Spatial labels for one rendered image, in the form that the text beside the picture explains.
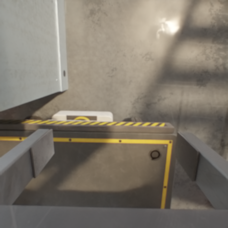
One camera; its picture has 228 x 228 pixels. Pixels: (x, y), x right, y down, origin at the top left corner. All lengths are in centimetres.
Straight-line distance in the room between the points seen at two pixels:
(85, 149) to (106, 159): 8
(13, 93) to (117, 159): 35
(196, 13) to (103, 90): 54
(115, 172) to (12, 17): 51
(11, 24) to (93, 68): 43
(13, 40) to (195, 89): 76
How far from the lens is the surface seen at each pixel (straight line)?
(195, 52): 89
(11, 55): 45
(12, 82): 44
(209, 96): 94
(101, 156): 55
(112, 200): 65
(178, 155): 17
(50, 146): 17
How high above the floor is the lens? 80
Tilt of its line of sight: 76 degrees down
